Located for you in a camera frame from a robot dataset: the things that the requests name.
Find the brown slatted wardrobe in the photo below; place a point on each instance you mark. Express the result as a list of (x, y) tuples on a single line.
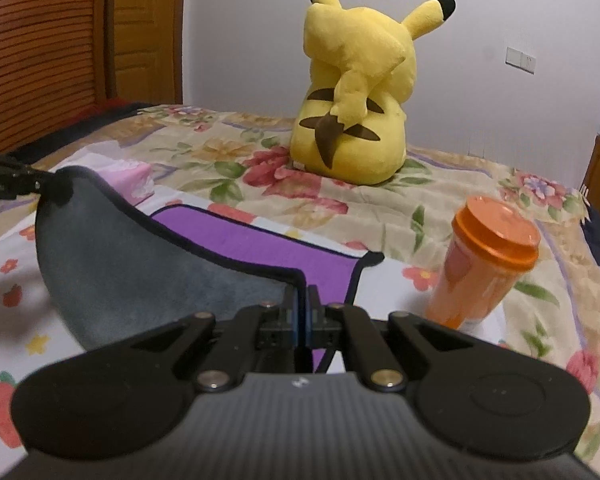
[(55, 65)]

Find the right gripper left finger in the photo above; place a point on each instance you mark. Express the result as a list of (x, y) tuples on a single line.
[(259, 339)]

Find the yellow Pikachu plush toy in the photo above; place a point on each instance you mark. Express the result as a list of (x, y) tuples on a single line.
[(351, 124)]

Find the white wall switch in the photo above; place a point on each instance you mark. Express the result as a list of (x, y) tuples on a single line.
[(521, 60)]

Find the pink tissue box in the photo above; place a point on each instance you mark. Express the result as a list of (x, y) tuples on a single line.
[(130, 178)]

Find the floral bed quilt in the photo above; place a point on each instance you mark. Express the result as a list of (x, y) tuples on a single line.
[(238, 165)]

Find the orange lidded plastic cup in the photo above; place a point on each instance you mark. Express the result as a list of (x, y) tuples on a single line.
[(492, 246)]

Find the brown wooden door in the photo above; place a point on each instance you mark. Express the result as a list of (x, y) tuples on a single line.
[(148, 50)]

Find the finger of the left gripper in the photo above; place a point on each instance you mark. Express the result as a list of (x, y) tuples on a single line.
[(18, 179)]

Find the purple grey microfiber towel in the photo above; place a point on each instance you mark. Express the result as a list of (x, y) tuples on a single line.
[(142, 300)]

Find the white strawberry print cloth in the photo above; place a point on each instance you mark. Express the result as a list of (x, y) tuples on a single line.
[(284, 211)]

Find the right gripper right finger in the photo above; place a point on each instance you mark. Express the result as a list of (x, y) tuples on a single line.
[(360, 340)]

